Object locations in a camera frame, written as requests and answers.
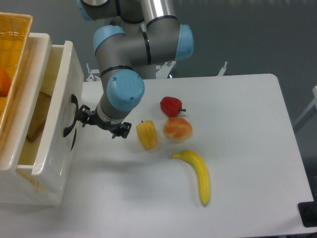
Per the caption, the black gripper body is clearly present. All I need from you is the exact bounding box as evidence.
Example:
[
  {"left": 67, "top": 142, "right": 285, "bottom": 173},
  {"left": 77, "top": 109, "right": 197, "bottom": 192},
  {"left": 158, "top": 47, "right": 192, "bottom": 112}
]
[{"left": 92, "top": 103, "right": 123, "bottom": 131}]

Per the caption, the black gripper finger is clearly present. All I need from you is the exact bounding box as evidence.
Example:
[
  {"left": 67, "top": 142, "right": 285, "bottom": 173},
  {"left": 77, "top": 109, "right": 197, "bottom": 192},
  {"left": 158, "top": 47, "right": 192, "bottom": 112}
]
[
  {"left": 110, "top": 122, "right": 131, "bottom": 139},
  {"left": 75, "top": 105, "right": 96, "bottom": 127}
]

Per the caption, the white drawer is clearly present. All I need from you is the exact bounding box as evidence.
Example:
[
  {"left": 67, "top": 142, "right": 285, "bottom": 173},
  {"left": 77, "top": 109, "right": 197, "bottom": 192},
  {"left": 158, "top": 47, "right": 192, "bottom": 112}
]
[{"left": 17, "top": 41, "right": 84, "bottom": 193}]

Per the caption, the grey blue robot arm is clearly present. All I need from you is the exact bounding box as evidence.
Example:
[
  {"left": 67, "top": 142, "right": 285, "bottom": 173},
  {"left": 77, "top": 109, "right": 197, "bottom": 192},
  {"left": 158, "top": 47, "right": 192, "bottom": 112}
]
[{"left": 74, "top": 0, "right": 194, "bottom": 138}]

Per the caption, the white drawer cabinet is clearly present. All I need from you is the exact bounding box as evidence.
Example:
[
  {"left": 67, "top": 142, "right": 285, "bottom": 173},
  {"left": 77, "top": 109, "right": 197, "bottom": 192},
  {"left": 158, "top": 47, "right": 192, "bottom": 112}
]
[{"left": 0, "top": 33, "right": 66, "bottom": 205}]

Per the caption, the yellow bell pepper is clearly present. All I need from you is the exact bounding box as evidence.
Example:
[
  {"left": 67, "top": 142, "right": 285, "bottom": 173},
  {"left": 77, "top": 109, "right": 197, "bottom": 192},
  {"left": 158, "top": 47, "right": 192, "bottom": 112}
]
[{"left": 136, "top": 120, "right": 157, "bottom": 150}]

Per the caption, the bagged bread slice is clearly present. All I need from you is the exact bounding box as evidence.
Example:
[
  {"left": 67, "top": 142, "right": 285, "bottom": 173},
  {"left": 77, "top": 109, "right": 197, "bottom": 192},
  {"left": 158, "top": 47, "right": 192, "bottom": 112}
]
[{"left": 26, "top": 91, "right": 52, "bottom": 143}]

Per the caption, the red bell pepper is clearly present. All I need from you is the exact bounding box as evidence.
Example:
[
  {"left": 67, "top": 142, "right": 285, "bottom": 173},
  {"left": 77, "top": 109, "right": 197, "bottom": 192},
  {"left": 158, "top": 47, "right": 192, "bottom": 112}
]
[{"left": 160, "top": 97, "right": 187, "bottom": 118}]

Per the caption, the round bread bun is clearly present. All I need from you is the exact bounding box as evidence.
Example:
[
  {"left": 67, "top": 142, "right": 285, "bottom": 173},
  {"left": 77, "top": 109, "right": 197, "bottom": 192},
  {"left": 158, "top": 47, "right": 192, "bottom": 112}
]
[{"left": 162, "top": 118, "right": 193, "bottom": 143}]

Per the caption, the orange fruit in basket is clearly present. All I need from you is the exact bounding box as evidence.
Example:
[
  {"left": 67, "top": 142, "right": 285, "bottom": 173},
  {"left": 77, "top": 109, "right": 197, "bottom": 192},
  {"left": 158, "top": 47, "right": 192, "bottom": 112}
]
[{"left": 0, "top": 66, "right": 11, "bottom": 97}]

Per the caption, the yellow banana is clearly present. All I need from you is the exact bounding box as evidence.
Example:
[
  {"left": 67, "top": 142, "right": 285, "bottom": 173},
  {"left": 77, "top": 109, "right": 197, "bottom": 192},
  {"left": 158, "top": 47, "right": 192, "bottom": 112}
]
[{"left": 171, "top": 150, "right": 211, "bottom": 206}]

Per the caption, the yellow wicker basket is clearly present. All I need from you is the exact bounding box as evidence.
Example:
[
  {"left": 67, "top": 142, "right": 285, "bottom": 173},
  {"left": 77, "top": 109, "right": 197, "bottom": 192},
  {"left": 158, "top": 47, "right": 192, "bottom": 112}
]
[{"left": 0, "top": 12, "right": 33, "bottom": 132}]

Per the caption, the black device at edge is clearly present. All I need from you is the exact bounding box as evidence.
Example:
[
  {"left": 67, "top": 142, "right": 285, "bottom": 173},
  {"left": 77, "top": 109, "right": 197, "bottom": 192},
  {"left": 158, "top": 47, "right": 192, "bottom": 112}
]
[{"left": 298, "top": 201, "right": 317, "bottom": 228}]

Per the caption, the lower drawer black handle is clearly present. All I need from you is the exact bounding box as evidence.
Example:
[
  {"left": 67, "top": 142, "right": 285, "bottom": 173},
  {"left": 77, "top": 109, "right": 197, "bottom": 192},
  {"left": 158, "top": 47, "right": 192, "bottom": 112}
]
[{"left": 70, "top": 128, "right": 77, "bottom": 151}]

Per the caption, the white table bracket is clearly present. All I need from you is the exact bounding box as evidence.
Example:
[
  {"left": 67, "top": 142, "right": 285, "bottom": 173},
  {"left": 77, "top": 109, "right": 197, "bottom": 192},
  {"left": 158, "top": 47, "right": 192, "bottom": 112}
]
[{"left": 218, "top": 61, "right": 227, "bottom": 76}]

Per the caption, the white frame at right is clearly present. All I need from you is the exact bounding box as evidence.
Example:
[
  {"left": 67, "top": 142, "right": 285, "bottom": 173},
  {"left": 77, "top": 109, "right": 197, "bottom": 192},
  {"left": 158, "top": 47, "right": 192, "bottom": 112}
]
[{"left": 293, "top": 86, "right": 317, "bottom": 133}]

